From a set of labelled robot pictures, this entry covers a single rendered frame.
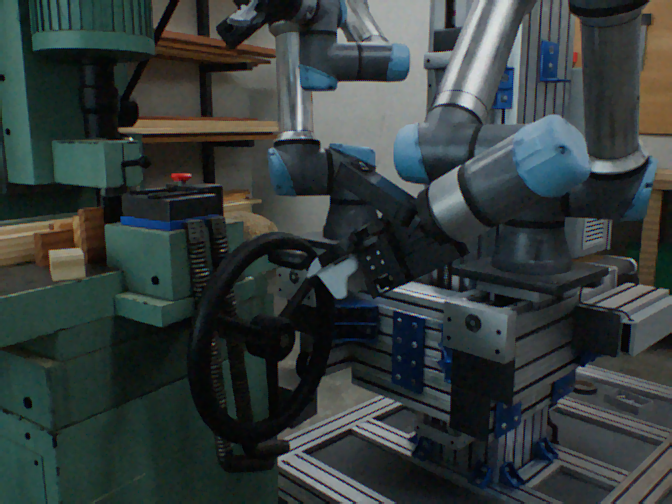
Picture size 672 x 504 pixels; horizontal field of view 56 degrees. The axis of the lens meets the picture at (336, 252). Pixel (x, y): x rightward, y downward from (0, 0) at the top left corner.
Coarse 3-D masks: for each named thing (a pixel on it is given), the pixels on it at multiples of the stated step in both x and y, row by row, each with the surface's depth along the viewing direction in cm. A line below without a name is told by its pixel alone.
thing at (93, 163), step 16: (64, 144) 100; (80, 144) 97; (96, 144) 95; (112, 144) 96; (128, 144) 98; (64, 160) 100; (80, 160) 98; (96, 160) 96; (112, 160) 96; (64, 176) 101; (80, 176) 99; (96, 176) 96; (112, 176) 96; (128, 176) 99
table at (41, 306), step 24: (24, 264) 89; (96, 264) 89; (264, 264) 110; (0, 288) 76; (24, 288) 76; (48, 288) 77; (72, 288) 80; (96, 288) 83; (120, 288) 86; (240, 288) 92; (0, 312) 72; (24, 312) 75; (48, 312) 77; (72, 312) 80; (96, 312) 83; (120, 312) 85; (144, 312) 82; (168, 312) 81; (192, 312) 84; (0, 336) 73; (24, 336) 75
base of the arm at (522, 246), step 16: (512, 224) 121; (528, 224) 119; (544, 224) 118; (560, 224) 119; (512, 240) 121; (528, 240) 119; (544, 240) 118; (560, 240) 119; (496, 256) 124; (512, 256) 120; (528, 256) 118; (544, 256) 119; (560, 256) 119; (512, 272) 120; (528, 272) 118; (544, 272) 118; (560, 272) 119
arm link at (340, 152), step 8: (336, 144) 152; (344, 144) 151; (328, 152) 152; (336, 152) 152; (344, 152) 151; (352, 152) 150; (360, 152) 151; (368, 152) 152; (328, 160) 150; (336, 160) 151; (344, 160) 151; (360, 160) 151; (368, 160) 152; (328, 168) 150; (336, 168) 150; (328, 176) 150; (328, 184) 151; (336, 184) 152; (328, 192) 153; (336, 192) 154; (344, 192) 153
